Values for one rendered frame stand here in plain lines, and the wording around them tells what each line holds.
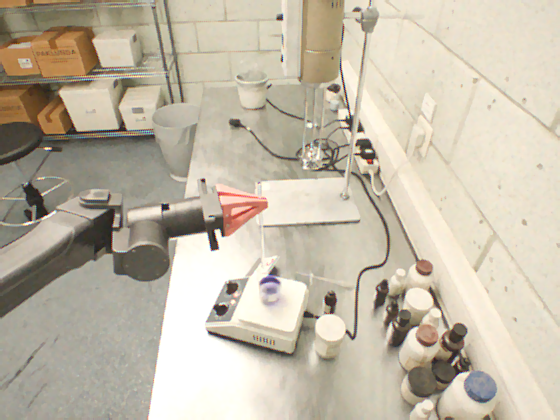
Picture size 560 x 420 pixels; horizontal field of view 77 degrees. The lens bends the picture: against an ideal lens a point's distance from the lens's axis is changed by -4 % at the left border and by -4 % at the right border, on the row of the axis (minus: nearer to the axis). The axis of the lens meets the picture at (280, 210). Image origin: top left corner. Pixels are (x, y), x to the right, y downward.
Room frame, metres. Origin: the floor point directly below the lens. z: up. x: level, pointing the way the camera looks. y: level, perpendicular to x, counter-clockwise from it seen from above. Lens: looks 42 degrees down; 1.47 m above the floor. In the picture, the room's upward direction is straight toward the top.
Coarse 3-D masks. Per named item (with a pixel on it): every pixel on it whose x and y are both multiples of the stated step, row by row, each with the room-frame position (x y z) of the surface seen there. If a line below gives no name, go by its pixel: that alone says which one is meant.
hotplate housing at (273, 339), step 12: (252, 276) 0.50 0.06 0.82; (240, 300) 0.44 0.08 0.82; (300, 312) 0.41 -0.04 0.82; (204, 324) 0.41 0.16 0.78; (216, 324) 0.40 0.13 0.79; (228, 324) 0.39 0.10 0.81; (240, 324) 0.38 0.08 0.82; (300, 324) 0.40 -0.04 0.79; (228, 336) 0.39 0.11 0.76; (240, 336) 0.38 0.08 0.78; (252, 336) 0.37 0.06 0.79; (264, 336) 0.36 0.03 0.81; (276, 336) 0.36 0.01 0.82; (288, 336) 0.36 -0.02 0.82; (276, 348) 0.36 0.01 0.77; (288, 348) 0.35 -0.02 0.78
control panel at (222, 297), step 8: (232, 280) 0.51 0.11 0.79; (240, 280) 0.50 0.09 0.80; (248, 280) 0.49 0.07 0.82; (224, 288) 0.49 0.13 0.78; (240, 288) 0.48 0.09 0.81; (224, 296) 0.47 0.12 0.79; (232, 296) 0.46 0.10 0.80; (240, 296) 0.45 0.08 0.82; (216, 304) 0.45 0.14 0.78; (232, 304) 0.44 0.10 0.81; (232, 312) 0.41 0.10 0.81; (208, 320) 0.41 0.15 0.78; (216, 320) 0.41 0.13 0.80; (224, 320) 0.40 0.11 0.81
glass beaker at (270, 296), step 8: (264, 272) 0.46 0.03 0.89; (272, 272) 0.46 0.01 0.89; (280, 272) 0.45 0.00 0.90; (256, 280) 0.43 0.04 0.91; (280, 280) 0.44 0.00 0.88; (264, 288) 0.41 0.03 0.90; (272, 288) 0.41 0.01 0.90; (280, 288) 0.42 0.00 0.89; (264, 296) 0.41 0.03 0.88; (272, 296) 0.41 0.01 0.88; (280, 296) 0.42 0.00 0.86; (264, 304) 0.41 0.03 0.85; (272, 304) 0.41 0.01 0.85
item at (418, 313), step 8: (416, 288) 0.47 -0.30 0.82; (408, 296) 0.45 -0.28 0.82; (416, 296) 0.45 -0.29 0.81; (424, 296) 0.45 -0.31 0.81; (408, 304) 0.43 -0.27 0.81; (416, 304) 0.43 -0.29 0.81; (424, 304) 0.43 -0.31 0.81; (432, 304) 0.43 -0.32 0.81; (416, 312) 0.42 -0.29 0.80; (424, 312) 0.42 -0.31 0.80; (416, 320) 0.42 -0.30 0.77
